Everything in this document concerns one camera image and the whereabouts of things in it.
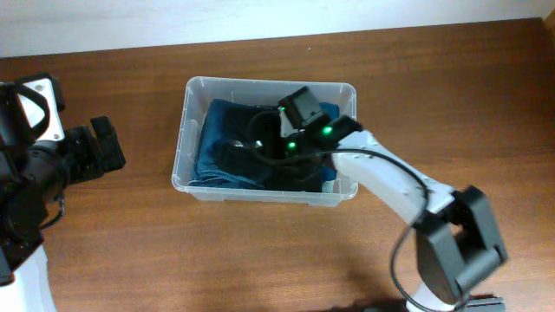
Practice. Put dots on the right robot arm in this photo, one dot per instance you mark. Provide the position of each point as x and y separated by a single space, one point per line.
457 239

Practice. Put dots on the black taped cloth bundle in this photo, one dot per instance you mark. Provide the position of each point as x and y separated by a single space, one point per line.
234 153

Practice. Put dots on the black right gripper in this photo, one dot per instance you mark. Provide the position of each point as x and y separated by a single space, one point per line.
274 150

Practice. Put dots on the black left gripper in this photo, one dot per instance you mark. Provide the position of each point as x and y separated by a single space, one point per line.
107 143

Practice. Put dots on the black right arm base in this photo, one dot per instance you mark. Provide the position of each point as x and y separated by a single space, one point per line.
476 304

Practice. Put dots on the black taped shirt bundle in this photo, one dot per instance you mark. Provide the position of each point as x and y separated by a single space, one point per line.
303 176

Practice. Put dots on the clear plastic storage bin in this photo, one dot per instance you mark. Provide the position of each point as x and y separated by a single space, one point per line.
202 90

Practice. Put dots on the dark blue jeans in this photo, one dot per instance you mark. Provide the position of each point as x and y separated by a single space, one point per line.
205 173

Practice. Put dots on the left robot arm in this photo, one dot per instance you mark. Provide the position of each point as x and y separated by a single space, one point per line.
40 159

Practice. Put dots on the blue taped shirt bundle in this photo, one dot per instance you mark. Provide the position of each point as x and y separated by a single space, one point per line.
333 111

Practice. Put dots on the light blue jeans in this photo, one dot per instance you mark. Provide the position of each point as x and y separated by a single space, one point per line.
328 186

